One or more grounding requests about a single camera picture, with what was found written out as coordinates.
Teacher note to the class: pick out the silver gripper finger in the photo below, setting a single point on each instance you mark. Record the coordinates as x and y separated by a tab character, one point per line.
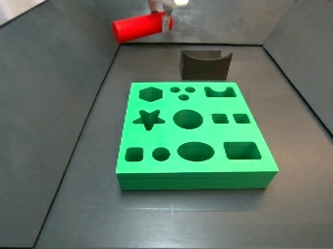
166	18
153	6

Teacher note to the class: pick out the red cylinder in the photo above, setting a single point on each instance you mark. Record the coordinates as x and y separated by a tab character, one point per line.
134	28

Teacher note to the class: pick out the black curved cradle stand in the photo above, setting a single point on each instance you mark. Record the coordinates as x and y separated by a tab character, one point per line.
205	65

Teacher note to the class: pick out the green shape sorter block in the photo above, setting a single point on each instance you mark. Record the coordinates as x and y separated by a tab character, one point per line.
191	138

